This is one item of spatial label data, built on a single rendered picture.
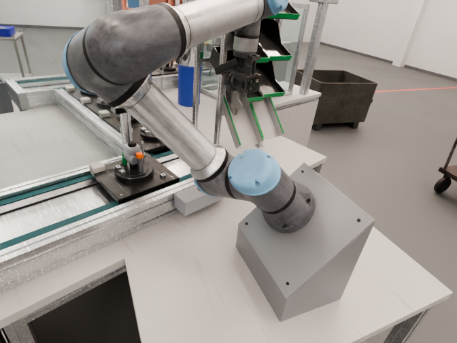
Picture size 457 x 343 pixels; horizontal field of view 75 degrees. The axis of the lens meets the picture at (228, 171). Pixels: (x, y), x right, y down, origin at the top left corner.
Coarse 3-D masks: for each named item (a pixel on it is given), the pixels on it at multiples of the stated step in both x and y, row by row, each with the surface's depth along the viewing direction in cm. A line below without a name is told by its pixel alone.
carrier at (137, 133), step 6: (132, 132) 142; (138, 132) 143; (144, 132) 137; (150, 132) 139; (138, 138) 137; (144, 138) 137; (150, 138) 136; (156, 138) 136; (138, 144) 132; (144, 144) 133; (150, 144) 133; (156, 144) 134; (162, 144) 134; (144, 150) 129; (150, 150) 130; (156, 150) 132
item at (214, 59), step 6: (216, 48) 132; (216, 54) 130; (228, 54) 138; (210, 60) 135; (216, 60) 131; (228, 60) 141; (216, 66) 132; (228, 72) 135; (252, 96) 130; (258, 96) 132
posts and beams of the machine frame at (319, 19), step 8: (320, 8) 231; (320, 16) 233; (320, 24) 238; (312, 32) 242; (312, 40) 244; (312, 48) 246; (312, 56) 249; (312, 64) 254; (304, 72) 258; (304, 80) 261; (304, 88) 262
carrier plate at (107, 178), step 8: (120, 160) 119; (144, 160) 121; (152, 160) 122; (112, 168) 114; (160, 168) 117; (96, 176) 108; (104, 176) 108; (112, 176) 109; (152, 176) 111; (168, 176) 112; (176, 176) 113; (104, 184) 104; (112, 184) 105; (120, 184) 105; (128, 184) 105; (136, 184) 106; (144, 184) 106; (152, 184) 107; (160, 184) 108; (168, 184) 110; (112, 192) 101; (120, 192) 101; (128, 192) 102; (136, 192) 102; (144, 192) 104; (120, 200) 98; (128, 200) 101
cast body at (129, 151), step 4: (124, 144) 106; (128, 144) 105; (132, 144) 105; (136, 144) 106; (124, 148) 107; (128, 148) 104; (132, 148) 105; (136, 148) 106; (140, 148) 107; (124, 152) 108; (128, 152) 105; (132, 152) 105; (136, 152) 107; (124, 156) 109; (128, 156) 106; (132, 156) 106; (128, 160) 107; (132, 160) 105; (136, 160) 106; (132, 164) 106
